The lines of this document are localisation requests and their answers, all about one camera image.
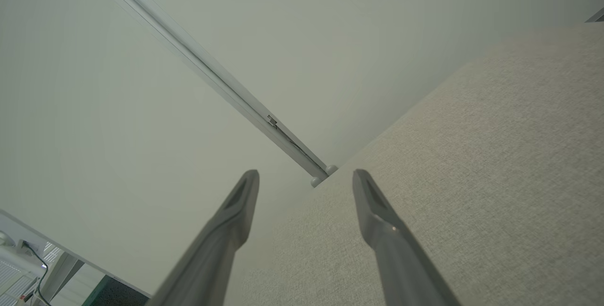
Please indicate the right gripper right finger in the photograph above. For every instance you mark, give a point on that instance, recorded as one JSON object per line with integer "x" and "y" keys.
{"x": 396, "y": 254}

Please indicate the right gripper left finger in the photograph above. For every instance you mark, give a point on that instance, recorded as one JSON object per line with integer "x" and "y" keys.
{"x": 222, "y": 244}

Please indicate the grey cylindrical partition foot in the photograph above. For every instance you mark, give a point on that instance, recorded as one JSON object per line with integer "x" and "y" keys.
{"x": 315, "y": 182}
{"x": 331, "y": 169}

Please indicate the white ribbed device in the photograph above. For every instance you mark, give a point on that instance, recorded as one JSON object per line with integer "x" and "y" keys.
{"x": 12, "y": 277}

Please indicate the grey partition joint frame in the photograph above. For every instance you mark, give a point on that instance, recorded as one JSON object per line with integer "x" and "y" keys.
{"x": 205, "y": 68}

